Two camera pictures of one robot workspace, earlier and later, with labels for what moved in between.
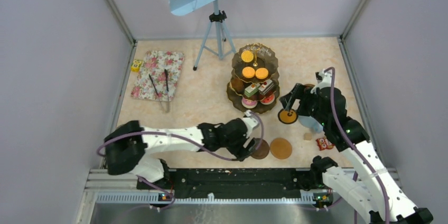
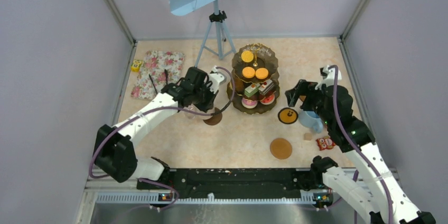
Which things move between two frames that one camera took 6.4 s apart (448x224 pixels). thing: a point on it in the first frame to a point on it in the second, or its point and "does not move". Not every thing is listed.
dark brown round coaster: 262,150 to 215,119
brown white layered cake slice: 266,86 does not move
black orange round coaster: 287,117 does not move
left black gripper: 240,152 to 206,106
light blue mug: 311,123 does not move
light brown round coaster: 280,148 does not move
